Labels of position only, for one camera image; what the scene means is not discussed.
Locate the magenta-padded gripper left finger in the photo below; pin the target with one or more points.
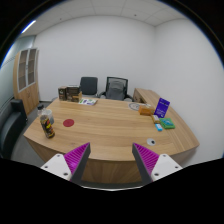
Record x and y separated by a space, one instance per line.
76 159

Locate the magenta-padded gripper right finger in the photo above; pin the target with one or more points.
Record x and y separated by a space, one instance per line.
147 160

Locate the clear black-capped drink bottle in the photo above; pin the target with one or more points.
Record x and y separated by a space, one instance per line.
47 128

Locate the small blue box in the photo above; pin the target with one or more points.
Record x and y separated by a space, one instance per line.
158 127

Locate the flat round red coaster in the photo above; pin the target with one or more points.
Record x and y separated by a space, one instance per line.
68 122

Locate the green flat box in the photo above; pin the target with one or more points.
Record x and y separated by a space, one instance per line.
167 123

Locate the small yellow box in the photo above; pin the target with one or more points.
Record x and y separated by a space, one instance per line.
155 118

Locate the orange cardboard box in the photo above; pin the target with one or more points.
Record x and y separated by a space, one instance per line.
146 110

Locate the purple standing sign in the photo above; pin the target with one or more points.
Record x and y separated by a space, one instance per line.
162 107

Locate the round clear glass dish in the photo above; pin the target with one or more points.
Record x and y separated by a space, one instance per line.
134 106

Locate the white green pamphlet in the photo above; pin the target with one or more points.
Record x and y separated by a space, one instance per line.
88 101

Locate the wooden side desk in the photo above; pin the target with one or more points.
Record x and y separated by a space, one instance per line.
145 95

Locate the large brown carton box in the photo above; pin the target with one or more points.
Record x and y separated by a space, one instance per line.
74 94

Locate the black leather sofa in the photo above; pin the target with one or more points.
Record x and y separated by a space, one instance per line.
10 130

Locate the dark padded office chair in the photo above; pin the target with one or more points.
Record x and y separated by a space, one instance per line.
88 85

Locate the black mesh office chair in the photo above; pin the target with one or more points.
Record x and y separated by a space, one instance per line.
116 89

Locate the wooden glass-door cabinet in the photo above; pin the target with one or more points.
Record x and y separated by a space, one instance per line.
29 96

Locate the rectangular ceiling light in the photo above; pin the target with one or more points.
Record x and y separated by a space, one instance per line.
28 26

